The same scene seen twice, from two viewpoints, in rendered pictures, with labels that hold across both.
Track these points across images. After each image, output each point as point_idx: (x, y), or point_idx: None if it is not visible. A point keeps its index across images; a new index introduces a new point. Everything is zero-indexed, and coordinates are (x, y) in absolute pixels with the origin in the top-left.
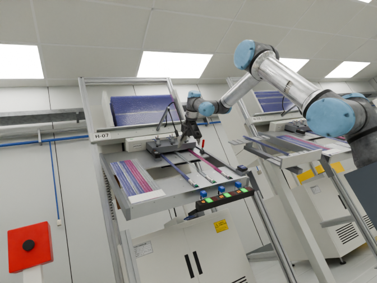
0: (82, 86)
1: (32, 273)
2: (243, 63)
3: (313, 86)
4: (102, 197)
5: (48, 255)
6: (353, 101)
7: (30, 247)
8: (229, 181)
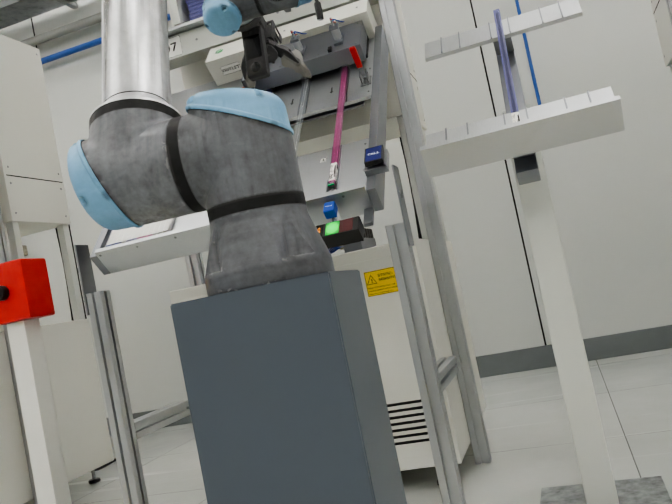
0: None
1: (16, 331)
2: None
3: (112, 80)
4: None
5: (26, 310)
6: (151, 139)
7: (1, 297)
8: (307, 200)
